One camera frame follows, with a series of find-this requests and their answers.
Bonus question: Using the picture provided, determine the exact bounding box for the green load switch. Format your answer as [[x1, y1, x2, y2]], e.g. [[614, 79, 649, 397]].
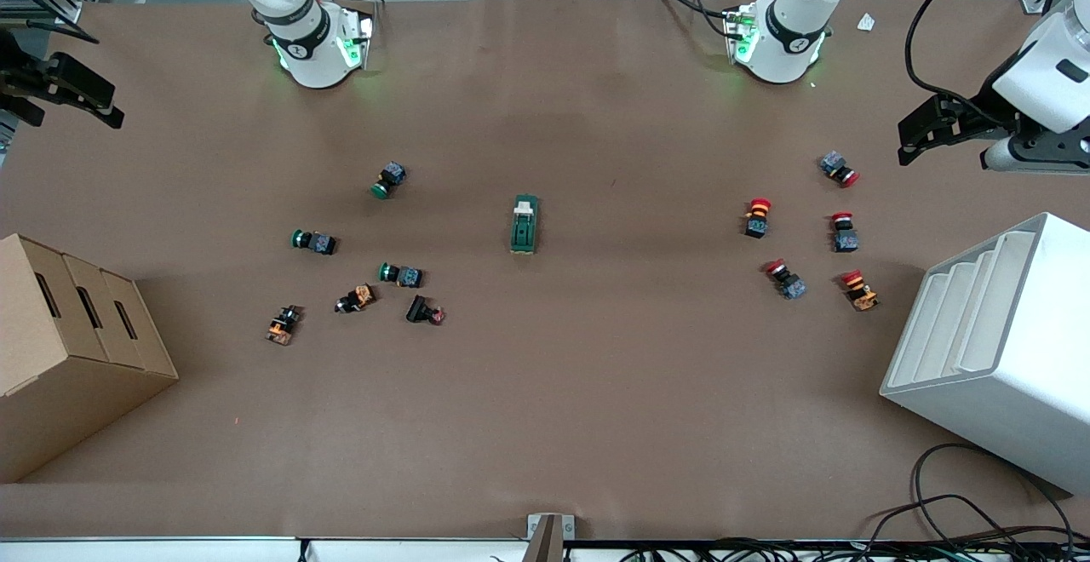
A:
[[510, 194, 541, 255]]

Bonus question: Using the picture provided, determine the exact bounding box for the red button orange block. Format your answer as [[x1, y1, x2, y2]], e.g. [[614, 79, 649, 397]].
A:
[[841, 270, 881, 313], [743, 198, 773, 239]]

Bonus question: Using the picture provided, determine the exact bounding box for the white tiered organiser box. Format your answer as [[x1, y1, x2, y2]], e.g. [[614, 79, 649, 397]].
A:
[[880, 212, 1090, 496]]

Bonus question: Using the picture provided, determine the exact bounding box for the brown cardboard box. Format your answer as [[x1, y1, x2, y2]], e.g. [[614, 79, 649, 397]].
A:
[[0, 233, 180, 485]]

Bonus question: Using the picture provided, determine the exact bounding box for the green push button blue block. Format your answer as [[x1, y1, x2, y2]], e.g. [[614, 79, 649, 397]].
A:
[[370, 162, 408, 200], [378, 262, 425, 289], [291, 229, 340, 256]]

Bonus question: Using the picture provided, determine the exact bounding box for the black button orange block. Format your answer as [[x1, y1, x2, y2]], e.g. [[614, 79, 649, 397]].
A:
[[265, 305, 304, 347], [334, 284, 377, 314]]

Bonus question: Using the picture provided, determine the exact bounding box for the black button red lens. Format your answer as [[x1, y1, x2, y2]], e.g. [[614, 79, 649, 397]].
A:
[[405, 295, 446, 326]]

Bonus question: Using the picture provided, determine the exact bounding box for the brown table mat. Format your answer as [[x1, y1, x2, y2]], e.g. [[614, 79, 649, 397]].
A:
[[0, 0, 1090, 540]]

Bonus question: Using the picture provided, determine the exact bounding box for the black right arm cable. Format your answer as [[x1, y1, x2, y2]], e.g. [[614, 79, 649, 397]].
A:
[[0, 15, 101, 45]]

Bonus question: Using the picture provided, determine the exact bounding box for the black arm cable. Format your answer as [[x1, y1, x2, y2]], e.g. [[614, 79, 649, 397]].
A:
[[904, 0, 1070, 124], [0, 15, 101, 45]]

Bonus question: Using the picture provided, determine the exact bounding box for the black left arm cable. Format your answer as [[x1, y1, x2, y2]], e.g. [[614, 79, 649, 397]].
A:
[[904, 0, 1070, 124]]

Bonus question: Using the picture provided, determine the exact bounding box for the black looping cable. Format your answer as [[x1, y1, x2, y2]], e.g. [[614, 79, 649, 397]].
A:
[[867, 443, 1076, 546]]

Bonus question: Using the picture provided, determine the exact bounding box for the white table edge rail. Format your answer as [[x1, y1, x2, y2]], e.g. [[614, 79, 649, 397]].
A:
[[0, 536, 1090, 562]]

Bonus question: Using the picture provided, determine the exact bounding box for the grey metal bracket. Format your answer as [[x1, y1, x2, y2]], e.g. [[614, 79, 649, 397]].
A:
[[521, 513, 577, 562]]

